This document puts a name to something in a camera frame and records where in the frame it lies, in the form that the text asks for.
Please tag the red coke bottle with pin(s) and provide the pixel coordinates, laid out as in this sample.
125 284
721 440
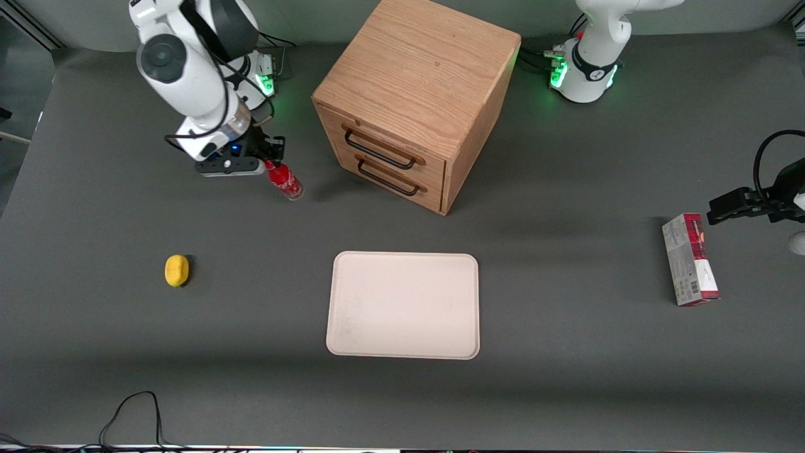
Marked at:
286 180

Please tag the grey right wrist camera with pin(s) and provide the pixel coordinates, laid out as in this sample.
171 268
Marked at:
229 167

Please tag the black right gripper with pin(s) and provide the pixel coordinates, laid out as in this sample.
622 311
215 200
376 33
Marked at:
258 146

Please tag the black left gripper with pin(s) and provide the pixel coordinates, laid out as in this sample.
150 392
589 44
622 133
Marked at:
777 202

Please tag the grey and red carton box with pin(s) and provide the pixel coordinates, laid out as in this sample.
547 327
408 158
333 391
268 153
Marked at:
690 259

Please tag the cream rectangular tray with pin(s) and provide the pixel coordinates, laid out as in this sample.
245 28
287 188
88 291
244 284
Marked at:
404 305

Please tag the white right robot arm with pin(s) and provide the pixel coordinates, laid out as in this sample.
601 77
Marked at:
188 69

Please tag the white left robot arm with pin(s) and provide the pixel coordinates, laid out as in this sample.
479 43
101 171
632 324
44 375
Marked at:
594 56

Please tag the wooden drawer cabinet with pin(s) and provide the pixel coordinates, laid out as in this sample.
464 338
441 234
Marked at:
418 82

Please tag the yellow lemon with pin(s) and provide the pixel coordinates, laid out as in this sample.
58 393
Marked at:
177 270

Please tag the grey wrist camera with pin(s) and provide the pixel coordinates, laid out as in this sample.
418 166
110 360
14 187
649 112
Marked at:
799 243
229 167

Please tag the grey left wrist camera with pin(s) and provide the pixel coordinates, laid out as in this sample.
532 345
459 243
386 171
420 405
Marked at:
799 243

